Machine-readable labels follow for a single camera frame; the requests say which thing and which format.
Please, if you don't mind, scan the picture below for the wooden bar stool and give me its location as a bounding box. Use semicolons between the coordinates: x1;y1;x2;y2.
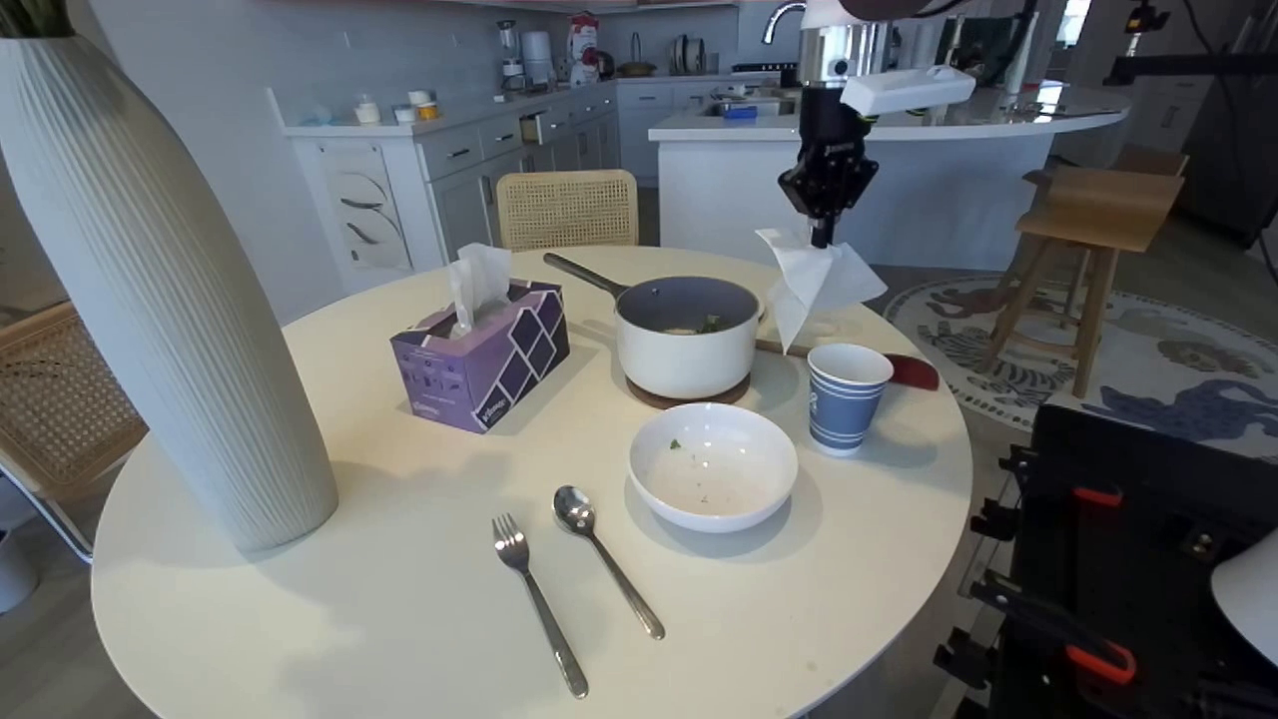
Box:
992;168;1185;395

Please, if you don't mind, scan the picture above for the black equipment cart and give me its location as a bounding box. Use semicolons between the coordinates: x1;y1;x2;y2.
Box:
935;409;1278;719

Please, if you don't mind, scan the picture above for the white ribbed floor vase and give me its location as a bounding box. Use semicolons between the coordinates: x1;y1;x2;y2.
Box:
0;38;340;552

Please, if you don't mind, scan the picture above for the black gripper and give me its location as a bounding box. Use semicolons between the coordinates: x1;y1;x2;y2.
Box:
778;88;877;249

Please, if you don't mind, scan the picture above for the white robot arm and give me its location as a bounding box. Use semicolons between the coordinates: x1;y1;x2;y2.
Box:
762;0;992;249

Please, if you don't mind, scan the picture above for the beige upholstered chair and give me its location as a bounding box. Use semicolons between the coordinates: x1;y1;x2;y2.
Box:
494;168;639;253

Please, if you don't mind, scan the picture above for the white kitchen cabinet counter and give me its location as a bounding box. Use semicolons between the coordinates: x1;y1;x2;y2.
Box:
268;78;654;291

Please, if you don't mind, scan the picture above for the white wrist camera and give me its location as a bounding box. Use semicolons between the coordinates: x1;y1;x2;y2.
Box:
844;65;973;117

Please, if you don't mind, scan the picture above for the round wooden trivet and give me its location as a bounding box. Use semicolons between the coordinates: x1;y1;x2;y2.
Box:
622;375;752;409

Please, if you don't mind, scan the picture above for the purple tissue box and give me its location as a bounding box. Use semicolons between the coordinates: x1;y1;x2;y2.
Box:
391;245;570;430

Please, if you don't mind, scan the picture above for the blue white paper cup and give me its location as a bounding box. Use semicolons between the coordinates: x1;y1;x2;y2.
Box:
806;343;893;455

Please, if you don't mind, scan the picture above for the silver spoon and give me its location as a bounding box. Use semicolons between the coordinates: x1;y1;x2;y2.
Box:
550;482;667;638

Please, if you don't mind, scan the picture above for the white paper napkin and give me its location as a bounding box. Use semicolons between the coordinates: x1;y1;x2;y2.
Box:
756;229;887;351

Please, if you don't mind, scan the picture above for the red silicone spatula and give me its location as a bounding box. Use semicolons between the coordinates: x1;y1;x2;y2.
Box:
752;337;944;395

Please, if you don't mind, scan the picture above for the patterned round rug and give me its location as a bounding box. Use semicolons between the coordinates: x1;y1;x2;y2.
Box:
887;281;1278;459

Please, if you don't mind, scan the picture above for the white kitchen island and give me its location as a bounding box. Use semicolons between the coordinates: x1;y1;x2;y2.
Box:
646;84;1130;270

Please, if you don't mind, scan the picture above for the silver fork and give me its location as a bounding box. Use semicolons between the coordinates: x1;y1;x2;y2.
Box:
491;515;591;695

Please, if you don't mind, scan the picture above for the white ceramic bowl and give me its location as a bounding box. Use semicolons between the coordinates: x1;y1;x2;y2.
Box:
630;403;799;535

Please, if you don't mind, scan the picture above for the white pot with handle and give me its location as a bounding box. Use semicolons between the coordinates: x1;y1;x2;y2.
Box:
549;253;762;390

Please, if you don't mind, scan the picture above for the woven cane chair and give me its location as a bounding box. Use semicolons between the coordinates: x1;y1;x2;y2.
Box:
0;305;147;563

